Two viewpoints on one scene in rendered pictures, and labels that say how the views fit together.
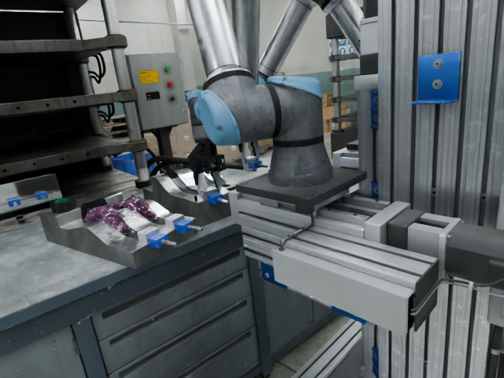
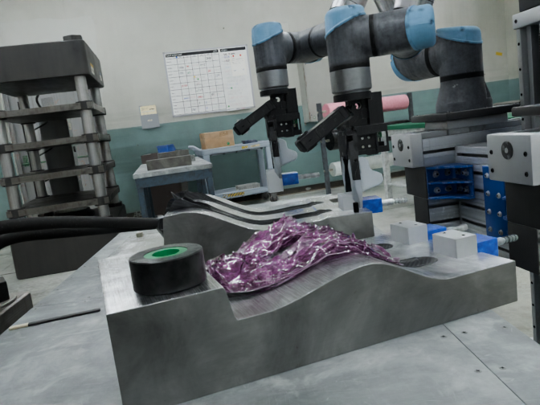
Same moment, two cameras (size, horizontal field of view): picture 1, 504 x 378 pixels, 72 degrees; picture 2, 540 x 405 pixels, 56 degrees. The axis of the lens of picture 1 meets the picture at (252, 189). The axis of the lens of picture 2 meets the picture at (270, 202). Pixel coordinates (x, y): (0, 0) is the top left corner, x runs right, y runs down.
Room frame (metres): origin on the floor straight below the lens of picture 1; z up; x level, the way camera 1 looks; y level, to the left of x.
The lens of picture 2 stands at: (0.77, 1.04, 1.07)
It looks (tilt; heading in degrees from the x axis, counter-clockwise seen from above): 9 degrees down; 305
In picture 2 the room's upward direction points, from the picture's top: 7 degrees counter-clockwise
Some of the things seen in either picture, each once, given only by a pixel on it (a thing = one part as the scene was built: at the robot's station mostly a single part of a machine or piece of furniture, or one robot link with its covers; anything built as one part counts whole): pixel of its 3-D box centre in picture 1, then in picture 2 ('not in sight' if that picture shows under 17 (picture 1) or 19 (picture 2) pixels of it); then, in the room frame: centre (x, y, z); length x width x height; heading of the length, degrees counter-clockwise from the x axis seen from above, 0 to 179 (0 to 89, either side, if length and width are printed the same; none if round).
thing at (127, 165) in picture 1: (131, 163); not in sight; (5.01, 1.69, 0.32); 0.60 x 0.41 x 0.22; 52
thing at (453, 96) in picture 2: not in sight; (462, 92); (1.13, -0.48, 1.09); 0.15 x 0.15 x 0.10
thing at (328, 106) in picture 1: (331, 112); not in sight; (7.88, -1.95, 0.42); 0.86 x 0.33 x 0.83; 46
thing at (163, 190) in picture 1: (193, 187); (237, 228); (1.42, 0.24, 0.87); 0.50 x 0.26 x 0.14; 37
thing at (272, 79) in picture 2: not in sight; (272, 81); (1.46, -0.02, 1.17); 0.08 x 0.08 x 0.05
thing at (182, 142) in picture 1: (199, 139); not in sight; (5.72, 0.77, 0.47); 1.22 x 0.80 x 0.94; 50
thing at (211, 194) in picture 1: (217, 198); (374, 203); (1.16, 0.12, 0.89); 0.13 x 0.05 x 0.05; 37
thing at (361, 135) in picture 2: (208, 154); (359, 124); (1.17, 0.13, 1.04); 0.09 x 0.08 x 0.12; 37
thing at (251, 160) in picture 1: (256, 164); (293, 177); (1.44, -0.03, 0.93); 0.13 x 0.05 x 0.05; 37
